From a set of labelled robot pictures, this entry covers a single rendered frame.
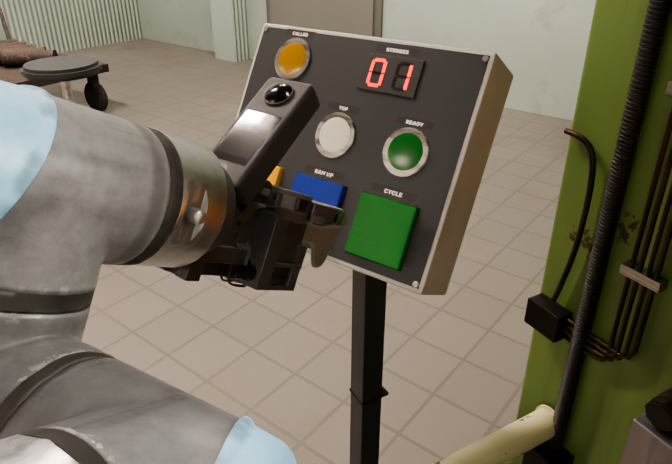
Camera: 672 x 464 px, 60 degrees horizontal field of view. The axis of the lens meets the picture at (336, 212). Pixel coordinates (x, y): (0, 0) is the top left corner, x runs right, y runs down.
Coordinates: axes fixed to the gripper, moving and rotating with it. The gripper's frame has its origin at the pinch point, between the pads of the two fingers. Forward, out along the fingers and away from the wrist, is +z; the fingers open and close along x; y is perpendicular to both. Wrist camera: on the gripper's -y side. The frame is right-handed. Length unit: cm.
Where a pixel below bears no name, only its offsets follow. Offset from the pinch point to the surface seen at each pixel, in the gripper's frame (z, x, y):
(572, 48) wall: 367, -77, -147
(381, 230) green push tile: 10.3, 0.3, 0.8
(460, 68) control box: 11.0, 3.4, -19.2
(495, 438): 40.2, 13.5, 26.1
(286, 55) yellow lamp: 10.6, -20.9, -17.4
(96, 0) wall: 343, -587, -130
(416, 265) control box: 11.0, 5.4, 3.3
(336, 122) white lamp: 10.7, -10.2, -10.2
